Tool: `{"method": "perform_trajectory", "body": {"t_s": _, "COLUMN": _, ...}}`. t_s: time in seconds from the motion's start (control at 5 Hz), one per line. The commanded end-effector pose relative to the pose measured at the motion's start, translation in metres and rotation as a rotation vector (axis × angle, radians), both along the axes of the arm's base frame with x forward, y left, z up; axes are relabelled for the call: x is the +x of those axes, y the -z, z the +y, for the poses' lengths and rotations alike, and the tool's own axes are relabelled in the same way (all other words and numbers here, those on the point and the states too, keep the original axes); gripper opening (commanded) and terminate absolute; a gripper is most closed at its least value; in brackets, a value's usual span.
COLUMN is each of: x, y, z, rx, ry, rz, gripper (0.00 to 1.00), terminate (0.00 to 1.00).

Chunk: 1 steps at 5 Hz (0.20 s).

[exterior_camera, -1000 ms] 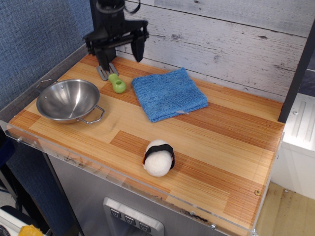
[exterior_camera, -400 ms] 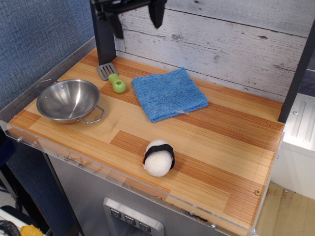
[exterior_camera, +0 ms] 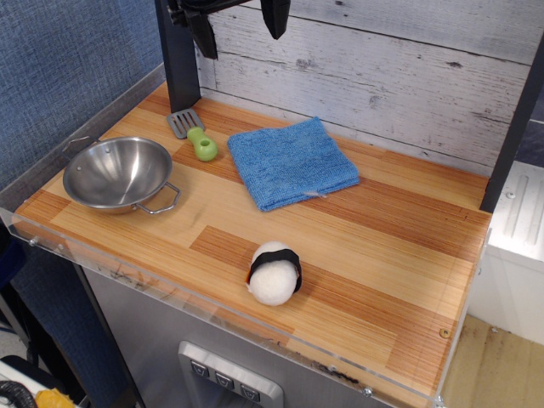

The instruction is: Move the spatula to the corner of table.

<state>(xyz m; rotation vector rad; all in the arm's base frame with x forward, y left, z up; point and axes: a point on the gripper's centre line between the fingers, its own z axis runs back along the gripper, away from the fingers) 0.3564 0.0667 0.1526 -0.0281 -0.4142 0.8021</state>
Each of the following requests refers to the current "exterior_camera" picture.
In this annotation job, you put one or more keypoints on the steel bowl with handles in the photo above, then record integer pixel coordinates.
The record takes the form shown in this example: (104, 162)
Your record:
(121, 175)

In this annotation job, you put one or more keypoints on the blue folded cloth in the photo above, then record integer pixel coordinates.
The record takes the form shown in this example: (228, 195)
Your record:
(283, 166)

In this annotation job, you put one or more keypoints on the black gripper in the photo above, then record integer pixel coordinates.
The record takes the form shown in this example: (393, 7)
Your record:
(275, 15)

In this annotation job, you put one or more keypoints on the dark right upright post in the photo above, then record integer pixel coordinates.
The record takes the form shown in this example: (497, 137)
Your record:
(515, 133)

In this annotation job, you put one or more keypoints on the dark upright post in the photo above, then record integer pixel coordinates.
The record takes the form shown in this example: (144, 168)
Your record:
(515, 133)
(179, 58)

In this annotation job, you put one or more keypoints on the yellow object bottom left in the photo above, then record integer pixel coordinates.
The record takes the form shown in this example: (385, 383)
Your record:
(53, 398)

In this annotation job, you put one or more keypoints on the clear acrylic edge guard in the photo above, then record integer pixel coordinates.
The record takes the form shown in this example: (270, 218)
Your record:
(386, 272)

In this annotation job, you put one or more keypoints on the green handled grey spatula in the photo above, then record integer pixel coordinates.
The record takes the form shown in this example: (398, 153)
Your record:
(186, 124)

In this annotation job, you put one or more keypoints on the dark left upright post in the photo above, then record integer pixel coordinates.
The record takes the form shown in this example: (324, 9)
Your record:
(179, 58)

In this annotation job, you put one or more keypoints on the silver button panel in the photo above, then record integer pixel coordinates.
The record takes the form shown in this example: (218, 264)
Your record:
(215, 381)

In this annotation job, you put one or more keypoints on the white plush rice ball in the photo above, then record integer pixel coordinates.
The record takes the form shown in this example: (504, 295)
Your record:
(275, 274)

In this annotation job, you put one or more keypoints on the stainless steel cabinet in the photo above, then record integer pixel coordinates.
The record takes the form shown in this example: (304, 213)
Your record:
(148, 331)

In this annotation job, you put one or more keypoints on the white appliance at right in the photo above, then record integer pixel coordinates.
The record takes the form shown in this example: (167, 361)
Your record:
(508, 288)

